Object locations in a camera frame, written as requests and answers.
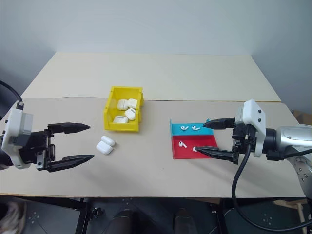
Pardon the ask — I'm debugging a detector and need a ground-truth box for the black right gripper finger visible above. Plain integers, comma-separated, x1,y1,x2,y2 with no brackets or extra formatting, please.
195,146,235,162
202,117,236,130

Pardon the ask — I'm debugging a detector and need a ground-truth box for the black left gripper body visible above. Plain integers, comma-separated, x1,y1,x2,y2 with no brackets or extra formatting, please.
19,128,57,171

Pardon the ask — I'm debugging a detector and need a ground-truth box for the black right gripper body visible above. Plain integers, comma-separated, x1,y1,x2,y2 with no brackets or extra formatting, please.
231,121,257,165

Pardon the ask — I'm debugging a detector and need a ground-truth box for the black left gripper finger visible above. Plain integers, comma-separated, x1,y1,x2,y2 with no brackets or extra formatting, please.
47,122,91,135
47,154,95,173

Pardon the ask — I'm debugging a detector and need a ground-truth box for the yellow plastic bin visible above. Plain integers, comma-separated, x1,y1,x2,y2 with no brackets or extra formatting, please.
103,85,145,134

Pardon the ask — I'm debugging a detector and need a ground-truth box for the red and blue plastic tray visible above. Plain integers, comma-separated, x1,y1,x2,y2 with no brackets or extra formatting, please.
169,117,219,160

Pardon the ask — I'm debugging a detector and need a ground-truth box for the whitish crumpled object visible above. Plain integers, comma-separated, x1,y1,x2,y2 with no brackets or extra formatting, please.
0,196,28,234

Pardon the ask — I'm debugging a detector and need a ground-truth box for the dark rounded shape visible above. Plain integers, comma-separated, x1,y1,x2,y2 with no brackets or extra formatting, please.
114,209,135,234

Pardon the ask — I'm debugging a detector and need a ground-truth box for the light wooden piece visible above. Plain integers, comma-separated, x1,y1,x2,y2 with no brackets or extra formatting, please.
274,198,308,221

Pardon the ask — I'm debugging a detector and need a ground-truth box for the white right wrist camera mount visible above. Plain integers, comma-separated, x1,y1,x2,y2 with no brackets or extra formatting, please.
234,98,268,157

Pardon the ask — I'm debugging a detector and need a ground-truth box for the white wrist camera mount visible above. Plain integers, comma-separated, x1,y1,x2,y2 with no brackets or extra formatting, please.
234,98,268,157
0,108,34,170

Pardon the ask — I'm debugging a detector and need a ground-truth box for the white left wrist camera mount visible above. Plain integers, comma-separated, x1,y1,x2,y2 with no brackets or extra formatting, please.
0,108,34,170

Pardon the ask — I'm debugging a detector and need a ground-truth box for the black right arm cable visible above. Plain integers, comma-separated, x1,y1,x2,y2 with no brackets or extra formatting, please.
231,136,312,232

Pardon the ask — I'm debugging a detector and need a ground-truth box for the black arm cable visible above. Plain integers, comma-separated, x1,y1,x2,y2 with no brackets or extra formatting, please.
0,80,25,111
231,136,312,232

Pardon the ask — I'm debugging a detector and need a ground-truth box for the black table frame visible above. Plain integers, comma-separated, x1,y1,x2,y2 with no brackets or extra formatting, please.
14,196,308,234

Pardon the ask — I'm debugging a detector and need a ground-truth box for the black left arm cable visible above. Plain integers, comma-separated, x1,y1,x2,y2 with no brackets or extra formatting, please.
0,80,25,111

